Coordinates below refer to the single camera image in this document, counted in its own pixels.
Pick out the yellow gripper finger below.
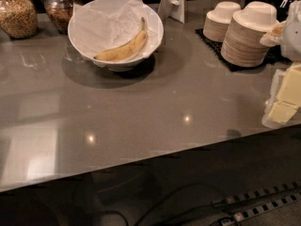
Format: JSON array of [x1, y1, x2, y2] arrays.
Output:
[[261, 62, 301, 129]]

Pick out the yellow banana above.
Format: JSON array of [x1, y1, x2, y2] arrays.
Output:
[[94, 18, 148, 62]]

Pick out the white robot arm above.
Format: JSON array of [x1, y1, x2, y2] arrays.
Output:
[[260, 1, 301, 129]]

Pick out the white bowl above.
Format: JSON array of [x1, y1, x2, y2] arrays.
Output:
[[67, 0, 165, 73]]

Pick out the black rubber mat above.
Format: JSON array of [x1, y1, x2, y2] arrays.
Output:
[[195, 28, 291, 72]]

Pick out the right stack of paper bowls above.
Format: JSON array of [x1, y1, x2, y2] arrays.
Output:
[[220, 1, 278, 68]]

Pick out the stack of paper bowls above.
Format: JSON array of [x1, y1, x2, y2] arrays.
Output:
[[203, 1, 241, 42], [220, 1, 278, 68]]

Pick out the upper power strip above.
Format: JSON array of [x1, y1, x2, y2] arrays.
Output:
[[211, 180, 301, 207]]

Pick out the power strip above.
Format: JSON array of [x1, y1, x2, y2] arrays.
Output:
[[211, 180, 301, 207], [217, 192, 301, 226]]

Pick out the left stack of paper bowls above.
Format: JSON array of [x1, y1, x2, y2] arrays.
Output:
[[203, 1, 241, 42]]

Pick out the lower power strip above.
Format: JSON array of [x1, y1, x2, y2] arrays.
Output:
[[217, 192, 301, 226]]

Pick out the white sign stand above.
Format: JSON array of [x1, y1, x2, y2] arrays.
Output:
[[158, 0, 186, 24]]

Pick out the white paper liner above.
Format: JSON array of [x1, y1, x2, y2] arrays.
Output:
[[72, 0, 162, 61]]

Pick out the glass jar of granola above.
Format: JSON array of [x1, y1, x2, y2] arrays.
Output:
[[44, 0, 83, 34]]

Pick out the glass jar of cereal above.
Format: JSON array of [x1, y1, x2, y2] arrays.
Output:
[[0, 0, 38, 39]]

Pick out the black cable on floor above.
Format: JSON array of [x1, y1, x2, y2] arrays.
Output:
[[93, 182, 227, 226]]

